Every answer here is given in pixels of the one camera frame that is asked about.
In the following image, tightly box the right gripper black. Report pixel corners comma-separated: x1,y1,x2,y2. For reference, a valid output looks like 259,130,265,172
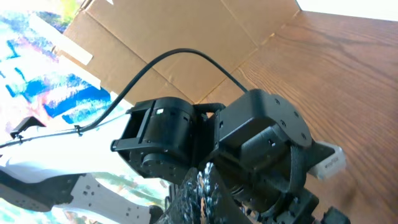
242,189,351,224

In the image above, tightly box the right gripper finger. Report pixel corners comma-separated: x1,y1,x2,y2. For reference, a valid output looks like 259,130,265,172
157,162,251,224

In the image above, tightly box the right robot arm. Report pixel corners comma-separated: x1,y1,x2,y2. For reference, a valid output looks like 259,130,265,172
111,89,346,223

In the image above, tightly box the cardboard box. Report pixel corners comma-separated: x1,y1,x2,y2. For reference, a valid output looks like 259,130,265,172
55,0,299,103

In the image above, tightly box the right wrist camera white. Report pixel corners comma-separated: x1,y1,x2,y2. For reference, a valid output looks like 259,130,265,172
308,141,346,180

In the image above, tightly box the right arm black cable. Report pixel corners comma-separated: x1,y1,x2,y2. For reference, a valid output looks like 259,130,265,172
0,47,249,149

